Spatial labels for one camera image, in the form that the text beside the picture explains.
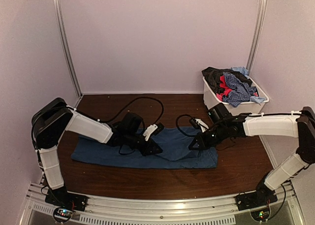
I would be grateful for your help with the red garment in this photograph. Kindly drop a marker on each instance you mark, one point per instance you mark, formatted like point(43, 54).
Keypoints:
point(225, 87)

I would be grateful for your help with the blue polo shirt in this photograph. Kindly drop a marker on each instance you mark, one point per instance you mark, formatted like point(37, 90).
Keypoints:
point(175, 155)

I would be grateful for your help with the front aluminium rail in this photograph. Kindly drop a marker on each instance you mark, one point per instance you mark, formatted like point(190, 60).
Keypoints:
point(218, 210)

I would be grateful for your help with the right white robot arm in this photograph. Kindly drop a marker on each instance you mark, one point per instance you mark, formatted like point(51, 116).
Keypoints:
point(296, 124)

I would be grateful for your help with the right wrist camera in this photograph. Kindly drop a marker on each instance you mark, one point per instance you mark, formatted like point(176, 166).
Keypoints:
point(199, 124)

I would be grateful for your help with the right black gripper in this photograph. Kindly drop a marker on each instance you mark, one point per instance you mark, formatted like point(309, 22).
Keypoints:
point(202, 143)

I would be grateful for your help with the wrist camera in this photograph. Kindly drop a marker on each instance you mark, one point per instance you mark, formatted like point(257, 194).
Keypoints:
point(153, 129)
point(199, 124)

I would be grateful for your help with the light blue garment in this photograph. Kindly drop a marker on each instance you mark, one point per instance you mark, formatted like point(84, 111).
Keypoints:
point(240, 69)

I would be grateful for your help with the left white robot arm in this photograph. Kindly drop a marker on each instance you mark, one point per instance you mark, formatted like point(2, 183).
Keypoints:
point(49, 124)

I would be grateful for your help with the right aluminium corner post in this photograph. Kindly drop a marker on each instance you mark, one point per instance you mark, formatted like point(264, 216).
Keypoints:
point(262, 5)

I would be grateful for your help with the black garment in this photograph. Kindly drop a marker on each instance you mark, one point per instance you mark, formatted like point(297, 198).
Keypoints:
point(212, 76)

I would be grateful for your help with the blue checkered shirt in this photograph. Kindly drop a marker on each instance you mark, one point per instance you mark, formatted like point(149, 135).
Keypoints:
point(241, 92)

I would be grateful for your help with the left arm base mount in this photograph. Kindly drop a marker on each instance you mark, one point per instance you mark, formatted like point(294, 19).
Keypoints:
point(62, 198)

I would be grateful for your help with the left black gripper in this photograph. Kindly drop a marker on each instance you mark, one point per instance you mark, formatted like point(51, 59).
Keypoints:
point(147, 150)

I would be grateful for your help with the left aluminium corner post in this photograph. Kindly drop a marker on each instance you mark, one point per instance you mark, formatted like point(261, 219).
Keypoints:
point(65, 47)

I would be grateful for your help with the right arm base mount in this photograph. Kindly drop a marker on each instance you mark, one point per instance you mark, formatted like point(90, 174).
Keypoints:
point(262, 196)

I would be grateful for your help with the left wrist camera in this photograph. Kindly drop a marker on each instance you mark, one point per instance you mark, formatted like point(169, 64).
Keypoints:
point(153, 129)

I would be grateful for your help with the aluminium corner post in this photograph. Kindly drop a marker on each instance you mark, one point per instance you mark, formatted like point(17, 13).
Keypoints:
point(65, 47)
point(262, 5)

